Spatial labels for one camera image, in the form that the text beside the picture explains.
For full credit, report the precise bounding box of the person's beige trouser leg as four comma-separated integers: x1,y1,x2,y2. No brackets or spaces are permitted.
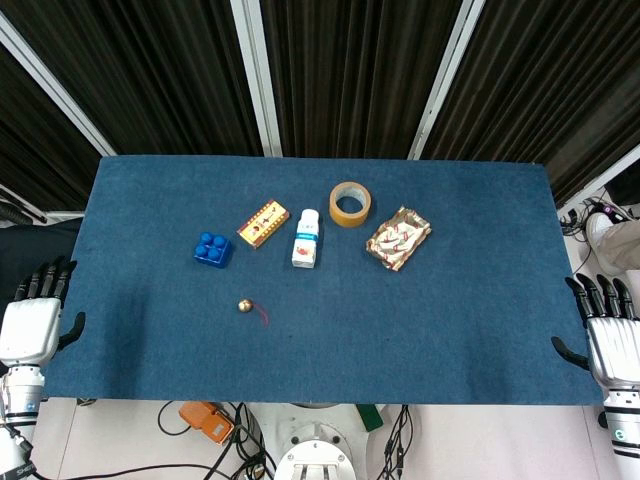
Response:
597,219,640,275

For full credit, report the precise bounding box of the black cable bundle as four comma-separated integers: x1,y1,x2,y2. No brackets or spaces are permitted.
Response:
377,403,424,480

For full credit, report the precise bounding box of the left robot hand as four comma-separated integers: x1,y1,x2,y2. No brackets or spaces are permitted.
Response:
0,255,87,369

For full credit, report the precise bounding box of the white frame post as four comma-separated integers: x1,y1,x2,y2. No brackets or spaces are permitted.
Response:
229,0,284,158
407,0,487,160
0,10,118,157

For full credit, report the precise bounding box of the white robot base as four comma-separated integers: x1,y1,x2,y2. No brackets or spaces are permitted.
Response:
259,402,374,480

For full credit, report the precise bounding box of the green object under table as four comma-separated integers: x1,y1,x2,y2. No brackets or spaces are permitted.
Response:
355,403,385,433

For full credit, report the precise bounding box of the brown packing tape roll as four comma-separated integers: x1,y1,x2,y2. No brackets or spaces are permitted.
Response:
328,181,373,227

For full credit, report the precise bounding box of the yellow red card box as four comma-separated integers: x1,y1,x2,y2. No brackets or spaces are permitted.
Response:
235,199,292,250

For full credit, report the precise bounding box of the small golden bell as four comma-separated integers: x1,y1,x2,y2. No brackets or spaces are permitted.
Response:
236,298,272,329

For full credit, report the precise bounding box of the black curtain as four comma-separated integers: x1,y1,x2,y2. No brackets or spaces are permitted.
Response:
0,0,640,214

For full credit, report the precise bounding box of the blue table cloth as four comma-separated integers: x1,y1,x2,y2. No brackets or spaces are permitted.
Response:
37,156,605,405

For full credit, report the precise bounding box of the person's white shoe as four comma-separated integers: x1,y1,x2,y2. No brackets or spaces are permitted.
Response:
585,211,619,252

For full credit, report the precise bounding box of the golden foil snack packet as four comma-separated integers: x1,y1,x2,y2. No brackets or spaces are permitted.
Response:
365,205,433,274

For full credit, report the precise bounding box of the blue toy building block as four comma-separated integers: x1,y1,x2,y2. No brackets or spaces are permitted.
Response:
193,231,233,270

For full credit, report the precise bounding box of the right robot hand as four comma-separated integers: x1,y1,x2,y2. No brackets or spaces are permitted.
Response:
550,272,640,392

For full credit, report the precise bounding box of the small white bottle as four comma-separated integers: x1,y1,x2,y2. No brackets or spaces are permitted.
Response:
291,208,321,270

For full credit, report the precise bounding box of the orange foot pedal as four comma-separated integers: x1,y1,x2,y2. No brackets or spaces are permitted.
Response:
178,401,235,446

